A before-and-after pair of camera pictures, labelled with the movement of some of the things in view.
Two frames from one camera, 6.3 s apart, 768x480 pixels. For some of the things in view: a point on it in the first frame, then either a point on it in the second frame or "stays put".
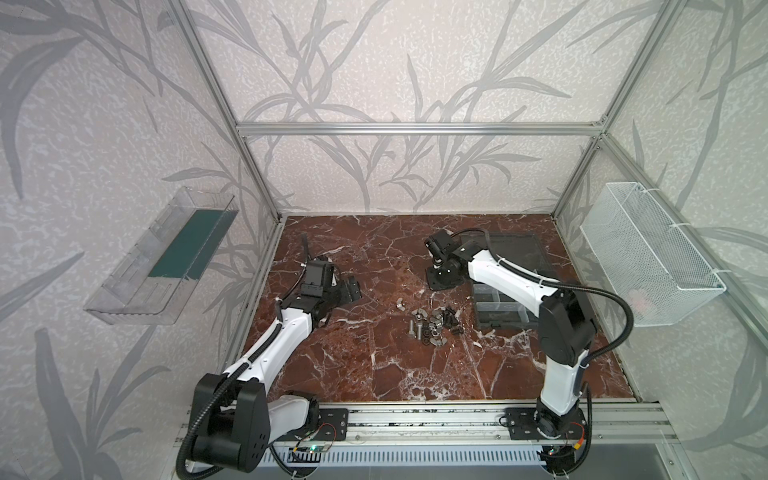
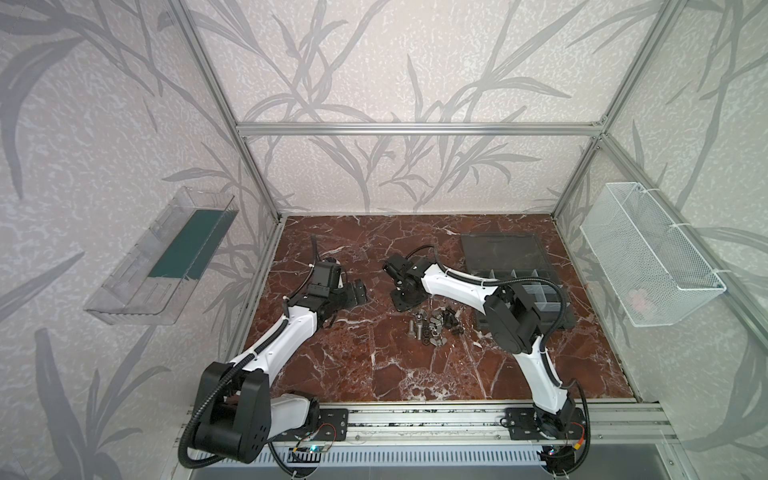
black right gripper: (434, 286) to (400, 306)
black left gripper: (346, 297) stays put
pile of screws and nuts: (430, 328) stays put
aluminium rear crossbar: (421, 128) stays put
